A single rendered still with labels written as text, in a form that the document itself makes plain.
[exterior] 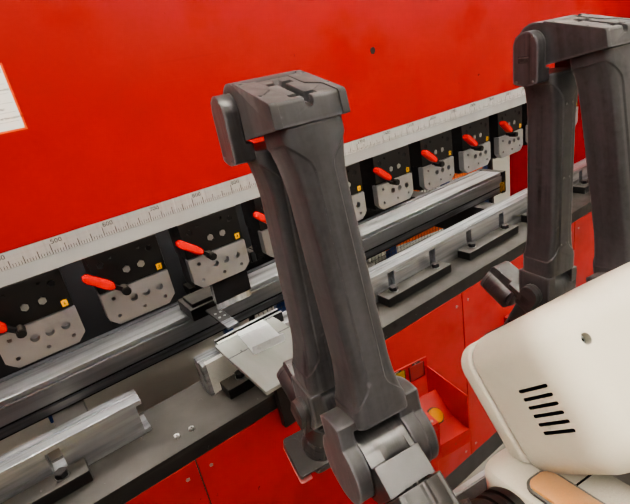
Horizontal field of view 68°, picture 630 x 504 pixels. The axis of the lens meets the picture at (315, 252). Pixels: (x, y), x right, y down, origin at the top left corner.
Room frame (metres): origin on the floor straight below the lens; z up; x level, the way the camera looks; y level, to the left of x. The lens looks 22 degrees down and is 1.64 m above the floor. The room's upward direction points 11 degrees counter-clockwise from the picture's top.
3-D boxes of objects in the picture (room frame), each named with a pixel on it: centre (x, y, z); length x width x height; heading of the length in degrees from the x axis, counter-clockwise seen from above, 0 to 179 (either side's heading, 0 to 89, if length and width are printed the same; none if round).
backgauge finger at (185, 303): (1.24, 0.33, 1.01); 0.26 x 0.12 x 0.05; 32
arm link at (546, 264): (0.68, -0.37, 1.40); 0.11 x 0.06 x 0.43; 114
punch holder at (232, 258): (1.09, 0.25, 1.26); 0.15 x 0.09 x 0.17; 122
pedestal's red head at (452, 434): (0.94, -0.18, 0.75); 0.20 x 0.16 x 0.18; 112
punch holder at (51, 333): (0.88, 0.59, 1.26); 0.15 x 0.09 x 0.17; 122
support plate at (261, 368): (0.98, 0.15, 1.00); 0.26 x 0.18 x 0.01; 32
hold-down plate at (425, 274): (1.38, -0.31, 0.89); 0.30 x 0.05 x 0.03; 122
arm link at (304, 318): (0.51, 0.02, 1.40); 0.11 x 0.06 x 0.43; 114
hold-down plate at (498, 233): (1.60, -0.65, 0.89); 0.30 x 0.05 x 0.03; 122
